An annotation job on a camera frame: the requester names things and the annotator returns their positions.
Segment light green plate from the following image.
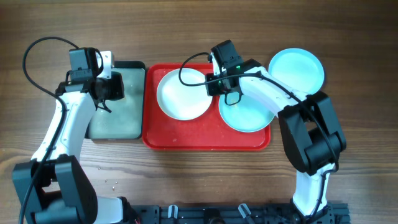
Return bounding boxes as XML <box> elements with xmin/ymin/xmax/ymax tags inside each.
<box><xmin>218</xmin><ymin>93</ymin><xmax>274</xmax><ymax>133</ymax></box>

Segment white front plate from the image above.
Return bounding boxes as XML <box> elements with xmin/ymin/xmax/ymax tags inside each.
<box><xmin>156</xmin><ymin>69</ymin><xmax>212</xmax><ymax>121</ymax></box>

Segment light blue top plate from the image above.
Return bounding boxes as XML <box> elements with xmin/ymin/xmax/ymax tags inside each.
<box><xmin>268</xmin><ymin>48</ymin><xmax>325</xmax><ymax>94</ymax></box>

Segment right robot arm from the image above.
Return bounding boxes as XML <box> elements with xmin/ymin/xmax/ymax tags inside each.
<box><xmin>206</xmin><ymin>40</ymin><xmax>346</xmax><ymax>223</ymax></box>

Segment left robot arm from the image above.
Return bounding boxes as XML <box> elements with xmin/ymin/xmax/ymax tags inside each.
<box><xmin>12</xmin><ymin>48</ymin><xmax>141</xmax><ymax>223</ymax></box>

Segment red plastic tray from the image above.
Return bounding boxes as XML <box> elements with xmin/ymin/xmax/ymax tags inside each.
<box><xmin>142</xmin><ymin>63</ymin><xmax>271</xmax><ymax>151</ymax></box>

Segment black water basin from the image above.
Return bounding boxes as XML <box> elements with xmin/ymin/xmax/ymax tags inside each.
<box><xmin>85</xmin><ymin>61</ymin><xmax>146</xmax><ymax>140</ymax></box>

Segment left black cable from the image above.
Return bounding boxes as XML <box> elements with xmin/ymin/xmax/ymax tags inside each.
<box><xmin>18</xmin><ymin>36</ymin><xmax>103</xmax><ymax>224</ymax></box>

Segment black cable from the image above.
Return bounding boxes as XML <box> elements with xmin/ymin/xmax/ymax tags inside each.
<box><xmin>178</xmin><ymin>52</ymin><xmax>340</xmax><ymax>218</ymax></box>
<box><xmin>18</xmin><ymin>36</ymin><xmax>103</xmax><ymax>224</ymax></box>

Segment right black cable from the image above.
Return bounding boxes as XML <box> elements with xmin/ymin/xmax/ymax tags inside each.
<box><xmin>178</xmin><ymin>52</ymin><xmax>340</xmax><ymax>218</ymax></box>

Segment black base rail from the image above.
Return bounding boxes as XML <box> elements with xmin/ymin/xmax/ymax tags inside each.
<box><xmin>132</xmin><ymin>202</ymin><xmax>351</xmax><ymax>224</ymax></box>

